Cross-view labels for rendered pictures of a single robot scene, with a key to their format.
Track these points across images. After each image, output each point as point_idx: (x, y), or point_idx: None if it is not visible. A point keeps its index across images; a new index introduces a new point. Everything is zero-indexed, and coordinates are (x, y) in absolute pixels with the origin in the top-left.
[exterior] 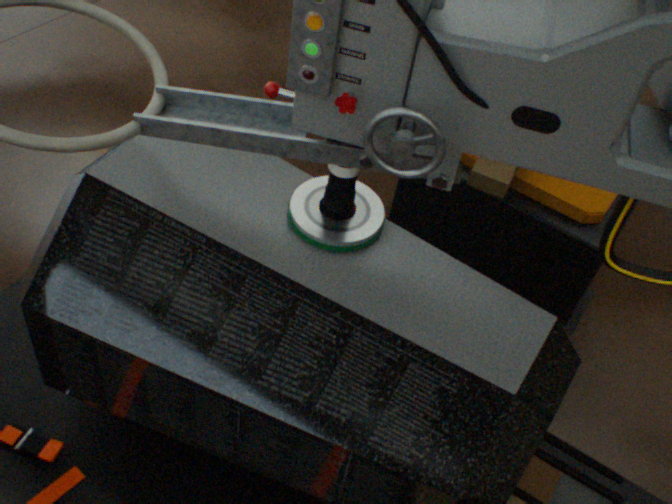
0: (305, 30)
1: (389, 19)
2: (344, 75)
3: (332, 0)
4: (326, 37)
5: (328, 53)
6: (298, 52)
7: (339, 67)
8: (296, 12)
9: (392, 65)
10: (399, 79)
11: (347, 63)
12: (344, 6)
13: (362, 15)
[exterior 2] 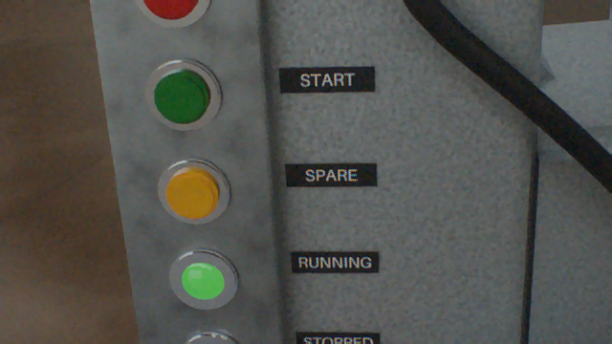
0: (169, 227)
1: (432, 124)
2: (323, 335)
3: (235, 107)
4: (242, 232)
5: (259, 281)
6: (163, 301)
7: (302, 315)
8: (127, 178)
9: (469, 267)
10: (499, 304)
11: (324, 296)
12: (277, 121)
13: (341, 135)
